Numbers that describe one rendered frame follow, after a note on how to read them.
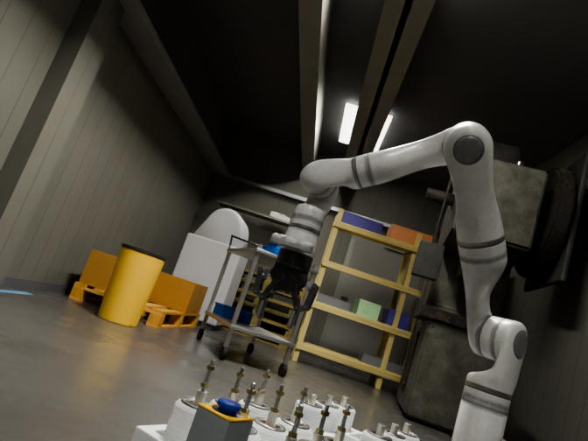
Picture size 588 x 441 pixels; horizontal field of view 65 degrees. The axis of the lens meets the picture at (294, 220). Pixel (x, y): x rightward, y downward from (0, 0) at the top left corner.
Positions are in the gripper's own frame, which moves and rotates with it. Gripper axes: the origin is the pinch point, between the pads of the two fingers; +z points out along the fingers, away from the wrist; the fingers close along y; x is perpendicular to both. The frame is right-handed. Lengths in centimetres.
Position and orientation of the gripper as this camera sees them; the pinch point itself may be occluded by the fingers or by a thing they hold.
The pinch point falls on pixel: (276, 317)
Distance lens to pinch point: 99.2
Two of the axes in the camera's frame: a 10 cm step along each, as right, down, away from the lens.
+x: -2.1, -2.6, -9.4
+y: -9.3, -2.5, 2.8
